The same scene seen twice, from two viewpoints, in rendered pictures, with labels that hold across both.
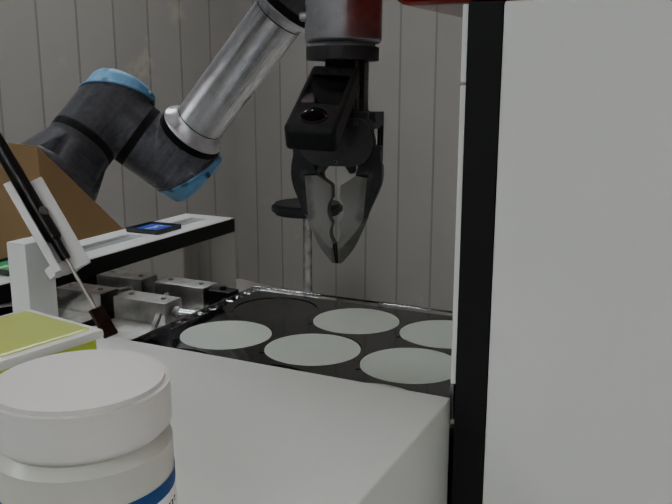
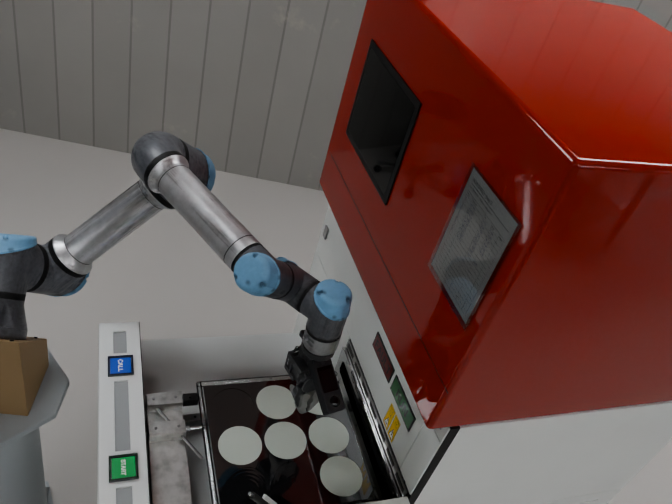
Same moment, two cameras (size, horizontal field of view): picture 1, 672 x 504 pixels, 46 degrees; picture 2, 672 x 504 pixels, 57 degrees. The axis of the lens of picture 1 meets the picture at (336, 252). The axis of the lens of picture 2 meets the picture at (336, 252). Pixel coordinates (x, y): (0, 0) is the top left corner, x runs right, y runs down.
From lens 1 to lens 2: 1.23 m
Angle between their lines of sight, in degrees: 53
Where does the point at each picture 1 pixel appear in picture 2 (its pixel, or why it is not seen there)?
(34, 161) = (14, 350)
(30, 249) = not seen: outside the picture
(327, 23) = (326, 351)
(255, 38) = (143, 217)
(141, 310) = (169, 436)
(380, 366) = (321, 442)
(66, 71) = not seen: outside the picture
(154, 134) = (53, 272)
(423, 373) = (338, 440)
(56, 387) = not seen: outside the picture
